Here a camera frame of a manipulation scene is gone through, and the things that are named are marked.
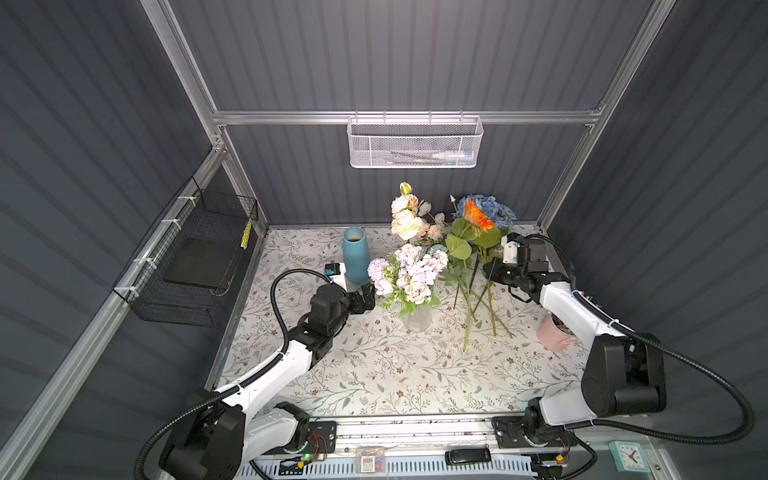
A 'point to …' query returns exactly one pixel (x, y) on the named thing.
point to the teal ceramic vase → (356, 255)
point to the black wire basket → (198, 213)
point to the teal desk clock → (629, 456)
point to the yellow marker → (245, 236)
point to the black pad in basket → (203, 261)
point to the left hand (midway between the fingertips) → (361, 285)
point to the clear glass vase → (418, 321)
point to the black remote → (467, 455)
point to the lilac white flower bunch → (407, 281)
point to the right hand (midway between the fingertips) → (490, 267)
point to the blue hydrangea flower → (499, 212)
